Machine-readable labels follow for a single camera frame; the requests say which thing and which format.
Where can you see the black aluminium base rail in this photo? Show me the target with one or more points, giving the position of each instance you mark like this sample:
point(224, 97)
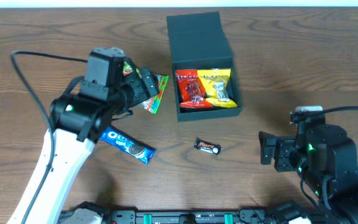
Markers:
point(288, 212)

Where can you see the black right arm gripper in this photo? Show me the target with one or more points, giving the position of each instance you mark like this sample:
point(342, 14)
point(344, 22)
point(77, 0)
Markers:
point(282, 154)

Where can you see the black open gift box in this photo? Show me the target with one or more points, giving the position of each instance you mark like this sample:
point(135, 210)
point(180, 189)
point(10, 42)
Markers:
point(197, 41)

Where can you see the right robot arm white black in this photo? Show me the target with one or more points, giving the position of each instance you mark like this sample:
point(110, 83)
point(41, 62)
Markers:
point(325, 159)

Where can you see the blue Oreo cookie pack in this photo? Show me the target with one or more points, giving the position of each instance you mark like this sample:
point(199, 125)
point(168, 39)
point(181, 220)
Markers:
point(127, 144)

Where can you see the red snack packet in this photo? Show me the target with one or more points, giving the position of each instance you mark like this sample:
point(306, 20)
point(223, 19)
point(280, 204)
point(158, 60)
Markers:
point(192, 91)

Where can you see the black Mars mini bar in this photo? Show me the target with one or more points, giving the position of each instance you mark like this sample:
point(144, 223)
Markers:
point(207, 146)

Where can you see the yellow snack packet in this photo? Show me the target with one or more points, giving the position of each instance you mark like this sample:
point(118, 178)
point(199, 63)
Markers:
point(215, 82)

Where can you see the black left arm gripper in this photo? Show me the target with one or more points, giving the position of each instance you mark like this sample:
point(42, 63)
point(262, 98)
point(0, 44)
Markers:
point(148, 86)

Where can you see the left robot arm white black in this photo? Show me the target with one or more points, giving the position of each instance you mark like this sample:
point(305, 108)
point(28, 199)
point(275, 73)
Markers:
point(88, 106)

